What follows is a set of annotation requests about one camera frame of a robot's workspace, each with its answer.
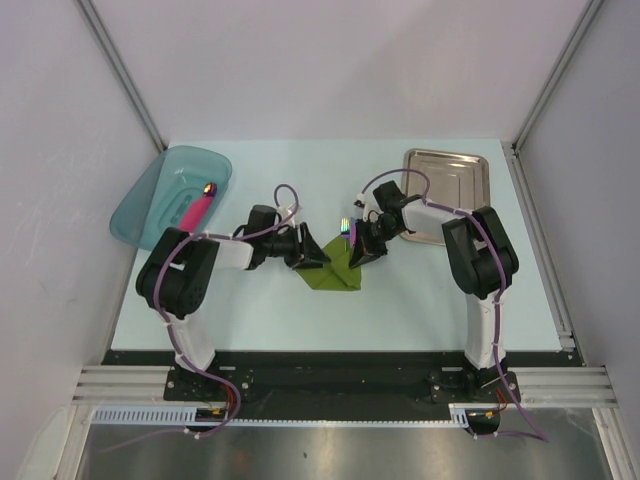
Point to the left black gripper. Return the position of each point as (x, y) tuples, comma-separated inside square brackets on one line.
[(312, 255)]

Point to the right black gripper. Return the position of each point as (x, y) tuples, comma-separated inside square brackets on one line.
[(359, 254)]

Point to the green paper napkin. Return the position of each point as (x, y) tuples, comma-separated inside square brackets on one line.
[(337, 275)]

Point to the iridescent fork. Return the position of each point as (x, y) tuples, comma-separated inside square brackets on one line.
[(345, 231)]

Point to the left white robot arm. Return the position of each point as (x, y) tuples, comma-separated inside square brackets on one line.
[(175, 277)]

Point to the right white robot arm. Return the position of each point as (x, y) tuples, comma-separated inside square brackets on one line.
[(481, 257)]

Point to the steel metal tray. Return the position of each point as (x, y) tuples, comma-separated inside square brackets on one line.
[(457, 180)]

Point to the teal plastic bin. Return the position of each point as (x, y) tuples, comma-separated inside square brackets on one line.
[(163, 194)]

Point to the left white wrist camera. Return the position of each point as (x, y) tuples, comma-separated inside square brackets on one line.
[(287, 214)]

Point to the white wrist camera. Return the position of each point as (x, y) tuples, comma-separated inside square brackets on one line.
[(362, 205), (287, 214)]

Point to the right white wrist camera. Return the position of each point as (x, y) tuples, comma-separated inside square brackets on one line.
[(362, 205)]

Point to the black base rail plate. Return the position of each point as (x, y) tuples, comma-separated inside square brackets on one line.
[(343, 387)]

